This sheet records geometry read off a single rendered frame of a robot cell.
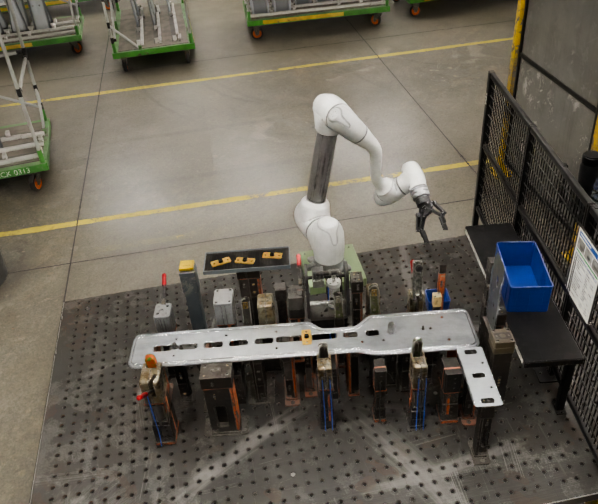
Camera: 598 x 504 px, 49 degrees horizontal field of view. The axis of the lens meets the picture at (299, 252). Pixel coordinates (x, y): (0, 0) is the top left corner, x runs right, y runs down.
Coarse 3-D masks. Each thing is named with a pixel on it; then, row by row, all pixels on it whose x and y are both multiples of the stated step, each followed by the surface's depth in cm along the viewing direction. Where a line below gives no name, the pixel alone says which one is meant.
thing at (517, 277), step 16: (512, 256) 279; (528, 256) 279; (512, 272) 279; (528, 272) 278; (544, 272) 261; (512, 288) 252; (528, 288) 251; (544, 288) 251; (512, 304) 257; (528, 304) 256; (544, 304) 256
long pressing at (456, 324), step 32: (384, 320) 265; (416, 320) 263; (448, 320) 262; (160, 352) 258; (192, 352) 257; (224, 352) 256; (256, 352) 255; (288, 352) 254; (352, 352) 252; (384, 352) 251
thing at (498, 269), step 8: (496, 256) 243; (496, 264) 243; (496, 272) 244; (496, 280) 245; (496, 288) 246; (488, 296) 256; (496, 296) 246; (488, 304) 258; (496, 304) 247; (488, 312) 259; (496, 312) 248; (488, 320) 260; (496, 320) 249
